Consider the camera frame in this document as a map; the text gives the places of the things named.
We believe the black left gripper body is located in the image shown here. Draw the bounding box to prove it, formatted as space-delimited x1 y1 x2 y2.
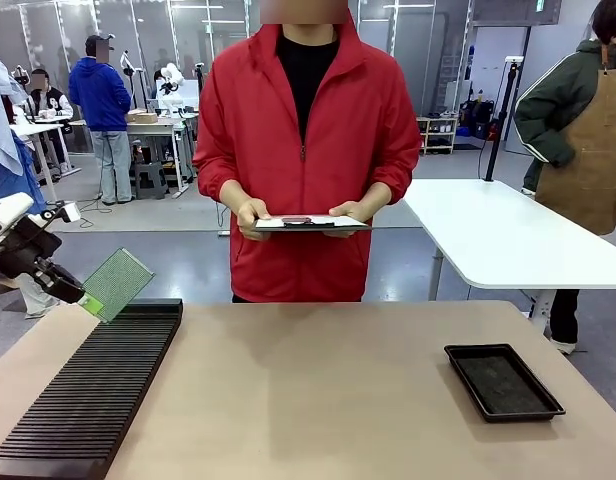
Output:
0 222 64 281

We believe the green perforated PCB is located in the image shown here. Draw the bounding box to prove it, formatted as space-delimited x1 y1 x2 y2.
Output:
81 247 155 324

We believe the grey clipboard with paper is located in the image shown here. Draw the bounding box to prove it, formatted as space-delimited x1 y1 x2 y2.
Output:
253 214 373 234

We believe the person's left forearm red sleeve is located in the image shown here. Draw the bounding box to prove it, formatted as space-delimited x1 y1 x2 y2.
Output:
363 144 422 207

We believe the person's right forearm red sleeve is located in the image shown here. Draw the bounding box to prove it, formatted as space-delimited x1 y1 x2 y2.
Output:
193 144 249 212

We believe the black slotted PCB rack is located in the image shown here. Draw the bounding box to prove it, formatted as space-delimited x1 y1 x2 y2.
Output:
0 298 184 480

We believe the person's right hand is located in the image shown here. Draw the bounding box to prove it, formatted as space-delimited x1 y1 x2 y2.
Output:
235 198 272 243

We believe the person's left hand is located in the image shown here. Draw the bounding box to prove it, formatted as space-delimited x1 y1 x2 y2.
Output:
321 200 375 239

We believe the person in dark blue coat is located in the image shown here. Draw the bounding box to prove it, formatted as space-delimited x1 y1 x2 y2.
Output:
0 130 62 321

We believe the white background desk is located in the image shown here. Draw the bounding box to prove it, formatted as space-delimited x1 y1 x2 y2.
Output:
9 115 82 189

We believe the light blue hanging cloth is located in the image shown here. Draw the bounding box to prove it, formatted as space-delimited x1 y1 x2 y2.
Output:
0 54 25 177

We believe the grey step stool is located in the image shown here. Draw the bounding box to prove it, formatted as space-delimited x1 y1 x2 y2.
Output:
133 161 170 202

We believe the seated person in varsity jacket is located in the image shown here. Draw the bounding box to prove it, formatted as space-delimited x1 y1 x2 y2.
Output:
24 68 75 176

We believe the person in blue hoodie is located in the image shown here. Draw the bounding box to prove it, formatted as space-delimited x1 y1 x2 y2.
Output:
68 34 135 207

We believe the grey workbench desk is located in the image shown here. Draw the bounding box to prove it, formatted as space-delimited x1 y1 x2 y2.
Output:
124 113 200 200

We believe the small white background robot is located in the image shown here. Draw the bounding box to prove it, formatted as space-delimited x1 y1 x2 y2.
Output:
154 62 187 119

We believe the person in red jacket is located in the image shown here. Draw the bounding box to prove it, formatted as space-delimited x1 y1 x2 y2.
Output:
192 0 422 304

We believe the white low shelf unit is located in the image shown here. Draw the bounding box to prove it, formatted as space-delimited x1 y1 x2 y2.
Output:
416 115 461 157

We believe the white rounded table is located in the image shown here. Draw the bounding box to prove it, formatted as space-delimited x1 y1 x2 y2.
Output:
401 178 616 346

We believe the dark bags and blue bin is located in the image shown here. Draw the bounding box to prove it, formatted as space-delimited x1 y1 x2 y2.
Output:
457 88 500 141

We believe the black pole with white cap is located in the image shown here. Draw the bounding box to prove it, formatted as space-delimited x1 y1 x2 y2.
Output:
481 55 526 183

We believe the black plastic tray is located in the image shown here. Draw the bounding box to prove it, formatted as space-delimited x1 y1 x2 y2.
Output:
443 342 567 424

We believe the person in brown apron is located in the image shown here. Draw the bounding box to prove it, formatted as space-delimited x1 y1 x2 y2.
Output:
513 0 616 356

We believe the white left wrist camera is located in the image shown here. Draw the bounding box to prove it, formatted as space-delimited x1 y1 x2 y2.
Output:
39 200 82 225

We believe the black floor cable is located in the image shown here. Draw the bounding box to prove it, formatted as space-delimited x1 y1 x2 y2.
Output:
75 195 108 230

